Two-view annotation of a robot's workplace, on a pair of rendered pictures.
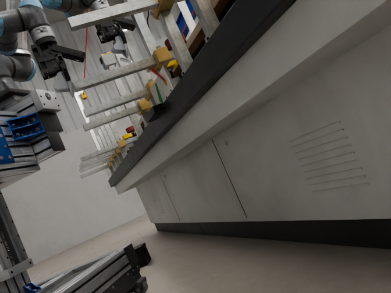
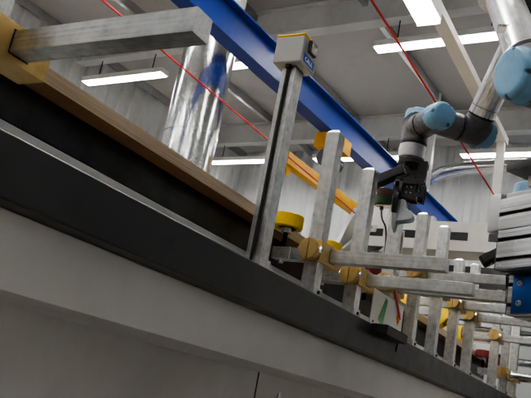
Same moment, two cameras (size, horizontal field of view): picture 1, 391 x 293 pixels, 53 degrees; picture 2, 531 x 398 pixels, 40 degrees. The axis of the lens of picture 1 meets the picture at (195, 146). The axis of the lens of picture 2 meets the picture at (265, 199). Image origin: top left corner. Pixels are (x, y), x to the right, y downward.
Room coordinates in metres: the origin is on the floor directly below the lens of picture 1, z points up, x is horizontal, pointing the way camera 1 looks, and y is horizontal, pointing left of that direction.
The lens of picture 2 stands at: (3.13, 1.37, 0.44)
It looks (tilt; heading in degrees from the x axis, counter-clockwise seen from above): 16 degrees up; 231
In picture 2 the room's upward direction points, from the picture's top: 11 degrees clockwise
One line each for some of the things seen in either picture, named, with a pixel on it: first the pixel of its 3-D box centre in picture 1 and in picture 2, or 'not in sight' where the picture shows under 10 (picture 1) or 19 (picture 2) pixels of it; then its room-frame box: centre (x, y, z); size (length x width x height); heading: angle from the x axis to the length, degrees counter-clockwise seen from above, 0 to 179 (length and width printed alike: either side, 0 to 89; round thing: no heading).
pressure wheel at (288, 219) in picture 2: not in sight; (285, 235); (1.96, 0.05, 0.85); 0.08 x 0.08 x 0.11
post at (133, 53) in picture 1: (144, 79); (358, 252); (1.73, 0.08, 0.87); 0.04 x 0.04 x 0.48; 19
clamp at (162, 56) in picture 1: (160, 60); (389, 285); (1.47, -0.01, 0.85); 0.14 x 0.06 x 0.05; 19
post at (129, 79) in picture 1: (136, 96); (320, 223); (1.96, 0.17, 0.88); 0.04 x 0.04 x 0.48; 19
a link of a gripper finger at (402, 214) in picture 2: (117, 50); (402, 215); (1.63, 0.13, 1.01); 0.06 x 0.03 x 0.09; 121
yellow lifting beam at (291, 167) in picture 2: not in sight; (325, 186); (-1.76, -3.70, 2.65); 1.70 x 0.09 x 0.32; 16
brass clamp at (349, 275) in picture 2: (151, 91); (357, 278); (1.71, 0.08, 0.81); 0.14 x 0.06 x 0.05; 19
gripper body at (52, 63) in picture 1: (50, 59); not in sight; (1.33, 0.33, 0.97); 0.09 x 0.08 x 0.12; 109
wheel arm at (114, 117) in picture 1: (127, 113); (355, 260); (1.90, 0.24, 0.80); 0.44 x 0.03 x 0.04; 109
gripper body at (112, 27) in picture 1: (107, 26); (410, 181); (1.61, 0.13, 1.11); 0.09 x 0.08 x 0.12; 121
